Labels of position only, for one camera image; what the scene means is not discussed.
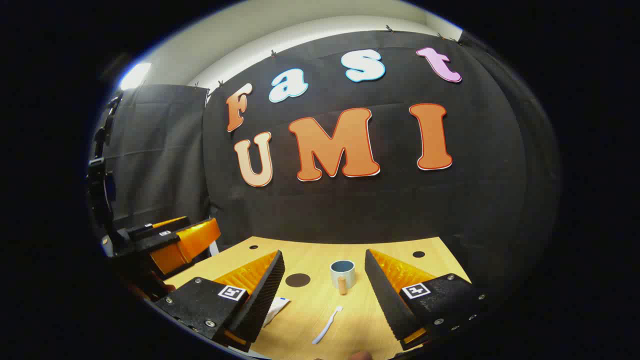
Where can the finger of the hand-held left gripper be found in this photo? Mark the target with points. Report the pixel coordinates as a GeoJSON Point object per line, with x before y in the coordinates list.
{"type": "Point", "coordinates": [150, 230]}
{"type": "Point", "coordinates": [155, 241]}

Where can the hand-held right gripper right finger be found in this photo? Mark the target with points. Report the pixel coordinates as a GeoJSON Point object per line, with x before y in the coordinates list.
{"type": "Point", "coordinates": [385, 300]}

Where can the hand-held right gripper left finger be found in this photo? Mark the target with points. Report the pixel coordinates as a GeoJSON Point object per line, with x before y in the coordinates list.
{"type": "Point", "coordinates": [265, 295]}

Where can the white toothpaste tube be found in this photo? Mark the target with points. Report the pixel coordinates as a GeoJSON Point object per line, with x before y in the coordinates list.
{"type": "Point", "coordinates": [277, 307]}

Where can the dark round coaster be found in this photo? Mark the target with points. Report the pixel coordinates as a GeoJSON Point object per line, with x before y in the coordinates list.
{"type": "Point", "coordinates": [297, 280]}

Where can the white toothbrush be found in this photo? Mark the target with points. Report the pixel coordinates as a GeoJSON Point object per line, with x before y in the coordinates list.
{"type": "Point", "coordinates": [327, 327]}

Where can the wooden desktop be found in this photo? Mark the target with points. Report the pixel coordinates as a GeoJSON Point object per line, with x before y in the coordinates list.
{"type": "Point", "coordinates": [320, 255]}

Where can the plain dark curtain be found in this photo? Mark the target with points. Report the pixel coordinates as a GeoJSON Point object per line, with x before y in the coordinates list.
{"type": "Point", "coordinates": [155, 160]}

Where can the black backdrop cloth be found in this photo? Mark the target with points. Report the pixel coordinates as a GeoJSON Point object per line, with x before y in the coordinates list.
{"type": "Point", "coordinates": [380, 205]}

